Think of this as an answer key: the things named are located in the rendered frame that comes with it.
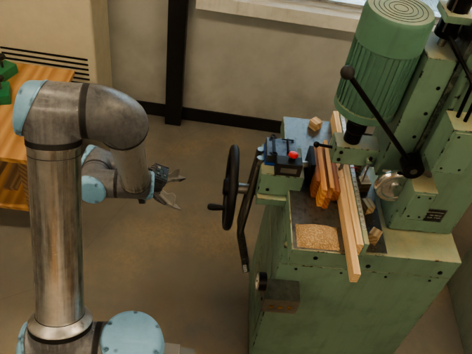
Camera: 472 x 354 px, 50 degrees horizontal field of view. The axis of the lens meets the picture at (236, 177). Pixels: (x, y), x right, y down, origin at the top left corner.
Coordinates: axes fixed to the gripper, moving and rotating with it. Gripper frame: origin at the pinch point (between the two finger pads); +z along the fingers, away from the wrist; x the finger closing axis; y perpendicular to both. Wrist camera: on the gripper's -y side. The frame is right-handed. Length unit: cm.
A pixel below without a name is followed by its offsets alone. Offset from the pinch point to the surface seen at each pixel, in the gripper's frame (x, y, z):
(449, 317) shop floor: 1, -21, 145
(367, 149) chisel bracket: -8, 54, 38
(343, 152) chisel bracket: -8, 49, 32
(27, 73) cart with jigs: 84, -44, -71
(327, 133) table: 18, 36, 39
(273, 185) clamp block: -11.7, 29.9, 19.2
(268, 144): -2.4, 37.2, 13.6
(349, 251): -36, 39, 38
